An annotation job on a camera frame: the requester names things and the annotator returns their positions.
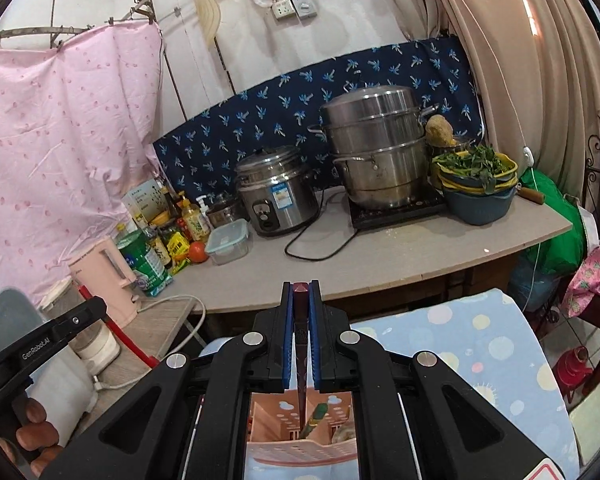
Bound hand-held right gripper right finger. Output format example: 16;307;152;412
308;282;563;480

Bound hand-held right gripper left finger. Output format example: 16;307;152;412
40;282;294;480

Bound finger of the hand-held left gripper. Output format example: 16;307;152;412
47;296;109;347

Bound dark maroon chopstick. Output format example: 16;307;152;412
291;281;312;433

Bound green chopstick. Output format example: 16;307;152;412
302;402;329;441

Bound pink perforated utensil basket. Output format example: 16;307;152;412
244;389;358;466

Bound person's left hand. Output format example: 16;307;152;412
16;402;65;478

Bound white power strip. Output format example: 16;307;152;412
72;327;122;376

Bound pink electric kettle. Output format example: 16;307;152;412
68;237;142;327

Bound white dish box grey lid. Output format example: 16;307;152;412
0;287;101;448

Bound green tin can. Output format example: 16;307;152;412
116;230;175;297

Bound kitchen counter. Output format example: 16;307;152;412
80;187;588;386

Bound yellow snack packet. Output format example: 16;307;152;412
166;232;191;264

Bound clear plastic food container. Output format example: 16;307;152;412
205;218;250;266

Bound green white carton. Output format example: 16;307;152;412
121;177;167;226

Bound blue printed tablecloth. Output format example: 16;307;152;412
242;287;581;480

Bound dark sauce bottle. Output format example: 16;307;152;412
162;187;181;218

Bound steel rice cooker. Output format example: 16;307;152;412
235;145;317;238

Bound small lidded steel pot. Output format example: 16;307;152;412
207;195;243;228

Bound yellow label sauce bottle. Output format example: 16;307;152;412
180;197;212;242

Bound black induction cooktop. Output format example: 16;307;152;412
347;187;448;231

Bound pink dotted cloth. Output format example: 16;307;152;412
0;22;168;311

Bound steel steamer pot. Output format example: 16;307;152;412
307;85;441;211

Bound dark blue plastic basin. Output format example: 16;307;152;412
440;180;518;226

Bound stacked bowls with greens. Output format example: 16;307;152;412
431;144;511;193

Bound navy printed cloth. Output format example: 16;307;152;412
152;35;486;201

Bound brown loofah sponge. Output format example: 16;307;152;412
425;114;457;148

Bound red plastic jug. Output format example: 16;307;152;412
552;345;595;391

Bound yellow plastic basin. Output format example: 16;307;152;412
432;152;520;192

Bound green plastic bag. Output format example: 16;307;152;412
522;170;588;276

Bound pink floral cloth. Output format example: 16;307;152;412
567;240;600;321

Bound hanging wooden board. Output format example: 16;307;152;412
192;0;222;51

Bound beige curtain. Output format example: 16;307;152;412
415;0;600;201

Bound black power cable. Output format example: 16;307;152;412
285;190;361;262

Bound white power cable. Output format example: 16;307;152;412
92;294;208;392

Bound wooden handled knife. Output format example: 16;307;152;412
517;185;546;205

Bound white cord switch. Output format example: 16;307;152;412
472;5;548;311

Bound curved metal rail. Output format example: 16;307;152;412
0;0;181;51

